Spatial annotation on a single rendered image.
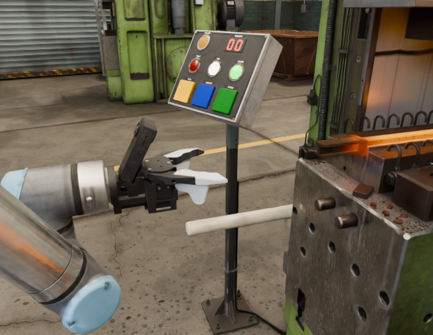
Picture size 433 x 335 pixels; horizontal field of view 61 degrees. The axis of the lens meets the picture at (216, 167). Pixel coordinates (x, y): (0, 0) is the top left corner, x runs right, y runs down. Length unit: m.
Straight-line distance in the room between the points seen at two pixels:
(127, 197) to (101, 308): 0.19
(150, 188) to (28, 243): 0.23
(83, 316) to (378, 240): 0.53
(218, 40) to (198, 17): 4.40
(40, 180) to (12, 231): 0.17
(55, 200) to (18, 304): 1.44
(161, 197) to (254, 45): 0.65
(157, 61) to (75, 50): 3.31
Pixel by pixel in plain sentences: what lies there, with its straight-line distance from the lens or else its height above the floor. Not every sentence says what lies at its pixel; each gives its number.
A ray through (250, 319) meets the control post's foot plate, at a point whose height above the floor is 0.02.
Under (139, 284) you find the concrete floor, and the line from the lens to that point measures 1.99.
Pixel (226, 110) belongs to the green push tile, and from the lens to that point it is 1.13.
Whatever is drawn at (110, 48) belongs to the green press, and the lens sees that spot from 5.72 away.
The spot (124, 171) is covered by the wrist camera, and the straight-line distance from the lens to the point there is 0.66.
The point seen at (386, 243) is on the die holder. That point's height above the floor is 0.87.
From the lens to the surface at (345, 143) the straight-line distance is 0.82.
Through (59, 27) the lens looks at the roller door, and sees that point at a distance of 8.48.
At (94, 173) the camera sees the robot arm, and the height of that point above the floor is 1.01.
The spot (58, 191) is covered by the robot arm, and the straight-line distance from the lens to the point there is 0.65.
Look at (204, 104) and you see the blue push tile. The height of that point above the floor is 0.99.
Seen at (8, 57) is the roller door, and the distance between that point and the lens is 8.50.
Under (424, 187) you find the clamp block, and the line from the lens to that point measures 0.75.
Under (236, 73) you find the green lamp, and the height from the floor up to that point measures 1.09.
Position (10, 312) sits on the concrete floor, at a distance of 2.04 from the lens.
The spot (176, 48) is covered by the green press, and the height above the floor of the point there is 0.76.
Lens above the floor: 1.27
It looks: 23 degrees down
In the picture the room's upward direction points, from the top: straight up
